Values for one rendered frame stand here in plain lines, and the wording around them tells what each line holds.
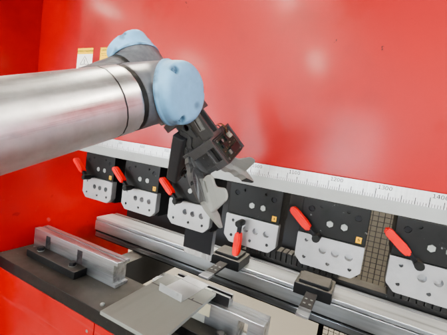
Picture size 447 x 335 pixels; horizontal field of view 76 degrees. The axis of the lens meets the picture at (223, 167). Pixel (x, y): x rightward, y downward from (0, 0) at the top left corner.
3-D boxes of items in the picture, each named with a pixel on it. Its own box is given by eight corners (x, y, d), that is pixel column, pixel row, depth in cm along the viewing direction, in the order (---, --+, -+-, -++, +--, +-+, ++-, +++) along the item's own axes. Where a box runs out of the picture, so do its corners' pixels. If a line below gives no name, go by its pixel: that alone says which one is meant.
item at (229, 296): (173, 284, 93) (173, 275, 92) (178, 280, 95) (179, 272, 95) (228, 308, 84) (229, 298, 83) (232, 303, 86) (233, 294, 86)
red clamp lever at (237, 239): (229, 256, 75) (235, 220, 74) (236, 251, 79) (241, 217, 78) (236, 258, 74) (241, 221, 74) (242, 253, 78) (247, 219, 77)
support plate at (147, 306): (99, 314, 70) (100, 310, 70) (167, 276, 93) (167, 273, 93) (157, 347, 62) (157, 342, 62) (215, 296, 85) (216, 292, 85)
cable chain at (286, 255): (245, 250, 123) (247, 241, 122) (250, 246, 128) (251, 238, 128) (337, 279, 106) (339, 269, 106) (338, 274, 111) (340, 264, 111)
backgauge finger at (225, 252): (187, 276, 96) (189, 262, 96) (222, 254, 119) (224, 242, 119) (218, 288, 91) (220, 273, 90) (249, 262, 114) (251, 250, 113)
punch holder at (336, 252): (293, 260, 72) (303, 196, 70) (300, 251, 79) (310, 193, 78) (358, 281, 65) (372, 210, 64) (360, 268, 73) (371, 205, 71)
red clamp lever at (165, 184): (159, 175, 85) (177, 202, 83) (168, 175, 89) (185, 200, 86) (156, 179, 86) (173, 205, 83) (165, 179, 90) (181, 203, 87)
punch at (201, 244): (182, 252, 91) (185, 223, 91) (185, 250, 93) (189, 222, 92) (209, 262, 87) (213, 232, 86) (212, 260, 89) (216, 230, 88)
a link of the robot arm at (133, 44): (94, 62, 48) (132, 48, 54) (136, 115, 50) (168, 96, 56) (108, 32, 43) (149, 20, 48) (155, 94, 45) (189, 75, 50)
